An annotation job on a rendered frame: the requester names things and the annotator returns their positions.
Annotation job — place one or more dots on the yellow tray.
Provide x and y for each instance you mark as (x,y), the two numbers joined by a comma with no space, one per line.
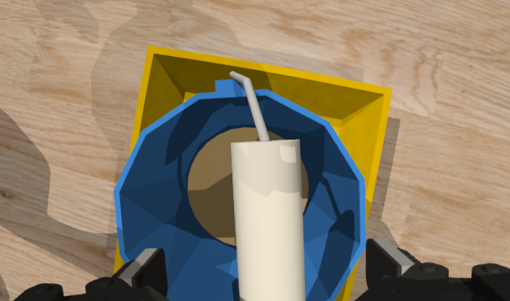
(357,111)

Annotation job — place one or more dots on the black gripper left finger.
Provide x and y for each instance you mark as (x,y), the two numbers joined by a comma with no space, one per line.
(144,280)

